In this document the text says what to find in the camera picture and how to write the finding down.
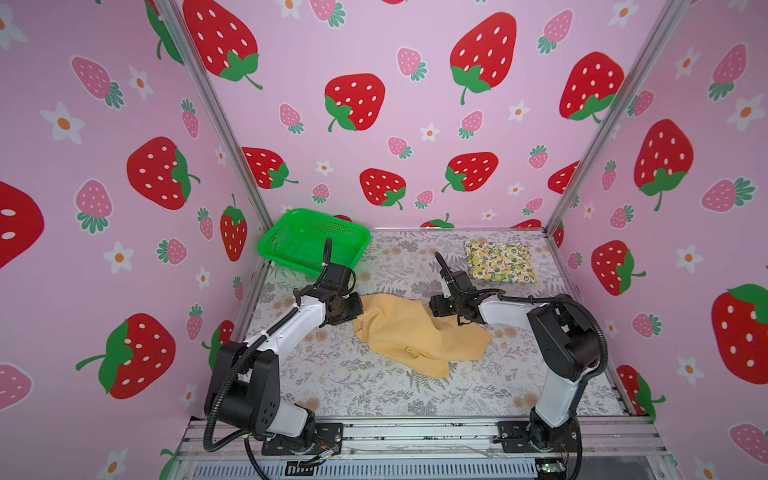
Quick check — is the lemon print skirt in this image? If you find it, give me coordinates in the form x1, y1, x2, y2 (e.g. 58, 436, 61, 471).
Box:
464, 241, 537, 284

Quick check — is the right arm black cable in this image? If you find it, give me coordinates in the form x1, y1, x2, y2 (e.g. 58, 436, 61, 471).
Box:
434, 251, 610, 480

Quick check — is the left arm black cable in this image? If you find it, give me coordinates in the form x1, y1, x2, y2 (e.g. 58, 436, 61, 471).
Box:
202, 237, 334, 480

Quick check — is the green plastic basket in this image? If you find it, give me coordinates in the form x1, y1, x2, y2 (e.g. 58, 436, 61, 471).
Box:
258, 209, 371, 278

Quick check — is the tan skirt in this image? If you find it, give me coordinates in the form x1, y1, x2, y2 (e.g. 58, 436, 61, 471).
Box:
353, 294, 492, 379

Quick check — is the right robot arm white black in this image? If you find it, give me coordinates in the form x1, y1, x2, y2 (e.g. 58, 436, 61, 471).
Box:
429, 266, 608, 450

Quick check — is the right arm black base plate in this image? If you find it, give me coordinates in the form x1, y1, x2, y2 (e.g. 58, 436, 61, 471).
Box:
492, 421, 582, 454

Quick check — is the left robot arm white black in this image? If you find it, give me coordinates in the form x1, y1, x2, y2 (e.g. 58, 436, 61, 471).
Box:
203, 263, 363, 452

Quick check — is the aluminium corner post right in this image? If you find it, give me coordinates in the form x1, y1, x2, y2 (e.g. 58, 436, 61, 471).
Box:
544, 0, 691, 236

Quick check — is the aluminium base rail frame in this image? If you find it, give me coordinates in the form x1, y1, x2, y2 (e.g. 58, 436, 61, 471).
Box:
171, 416, 683, 479

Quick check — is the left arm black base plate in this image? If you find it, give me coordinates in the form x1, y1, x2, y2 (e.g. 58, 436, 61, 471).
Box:
261, 422, 344, 456

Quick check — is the aluminium corner post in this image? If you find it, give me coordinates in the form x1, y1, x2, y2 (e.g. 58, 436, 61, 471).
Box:
152, 0, 274, 229
544, 0, 691, 236

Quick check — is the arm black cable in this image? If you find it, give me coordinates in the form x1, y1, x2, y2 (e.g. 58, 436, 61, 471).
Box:
434, 251, 610, 480
202, 237, 334, 480

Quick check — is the aluminium corner post left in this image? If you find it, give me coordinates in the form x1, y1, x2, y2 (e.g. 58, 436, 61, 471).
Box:
152, 0, 274, 229

